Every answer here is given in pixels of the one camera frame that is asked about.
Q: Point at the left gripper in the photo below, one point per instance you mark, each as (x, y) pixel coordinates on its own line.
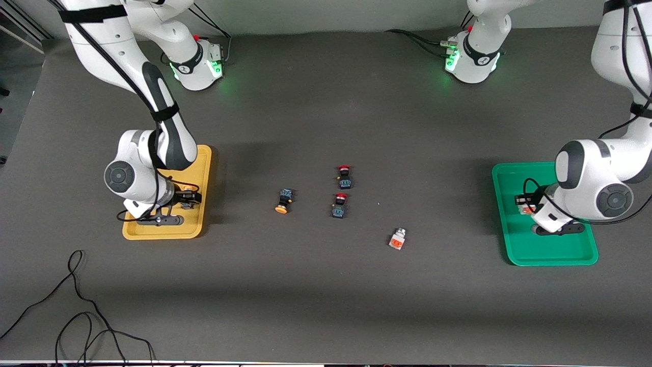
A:
(531, 200)

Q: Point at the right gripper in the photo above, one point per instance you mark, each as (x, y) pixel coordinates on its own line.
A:
(182, 198)

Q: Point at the yellow plastic tray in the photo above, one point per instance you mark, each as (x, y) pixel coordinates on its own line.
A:
(201, 168)

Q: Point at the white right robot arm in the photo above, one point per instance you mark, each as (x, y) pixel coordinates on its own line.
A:
(112, 46)

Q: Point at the grey metal frame rail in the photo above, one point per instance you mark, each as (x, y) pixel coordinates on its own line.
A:
(25, 25)

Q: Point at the red push button switch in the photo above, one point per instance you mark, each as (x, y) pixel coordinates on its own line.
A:
(345, 179)
(339, 209)

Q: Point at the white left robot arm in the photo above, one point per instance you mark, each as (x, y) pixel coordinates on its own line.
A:
(586, 173)

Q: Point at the green plastic tray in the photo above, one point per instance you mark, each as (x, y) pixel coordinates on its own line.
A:
(514, 239)

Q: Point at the white orange button switch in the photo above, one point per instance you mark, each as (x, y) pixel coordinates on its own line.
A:
(397, 239)
(530, 209)

